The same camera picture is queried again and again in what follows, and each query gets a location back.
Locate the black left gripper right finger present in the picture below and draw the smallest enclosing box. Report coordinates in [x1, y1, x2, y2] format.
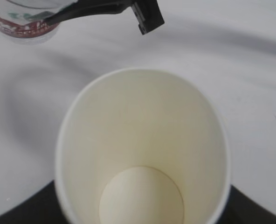
[217, 185, 276, 224]

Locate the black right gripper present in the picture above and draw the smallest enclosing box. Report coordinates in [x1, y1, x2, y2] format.
[44, 0, 165, 35]

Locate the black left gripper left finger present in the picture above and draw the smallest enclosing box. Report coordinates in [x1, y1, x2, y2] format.
[0, 181, 68, 224]

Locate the clear water bottle red label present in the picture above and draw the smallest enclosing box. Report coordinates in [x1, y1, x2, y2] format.
[0, 0, 61, 45]

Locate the white paper cup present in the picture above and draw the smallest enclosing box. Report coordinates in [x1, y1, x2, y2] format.
[55, 69, 231, 224]

